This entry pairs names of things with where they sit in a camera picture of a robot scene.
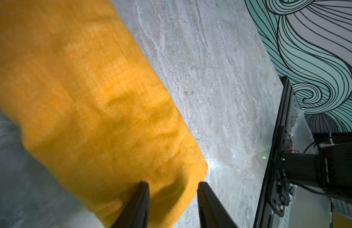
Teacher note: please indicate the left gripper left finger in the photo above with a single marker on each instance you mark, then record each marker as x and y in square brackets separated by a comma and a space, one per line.
[136, 212]

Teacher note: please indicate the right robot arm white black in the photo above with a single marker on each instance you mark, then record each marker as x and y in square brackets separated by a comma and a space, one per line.
[329, 170]

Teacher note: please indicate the yellow pillowcase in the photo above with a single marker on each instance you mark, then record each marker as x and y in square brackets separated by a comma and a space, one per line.
[92, 110]

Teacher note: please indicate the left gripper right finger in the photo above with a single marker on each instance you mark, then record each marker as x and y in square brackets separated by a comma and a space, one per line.
[212, 214]

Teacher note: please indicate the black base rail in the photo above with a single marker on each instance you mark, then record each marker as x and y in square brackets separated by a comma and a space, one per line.
[274, 196]

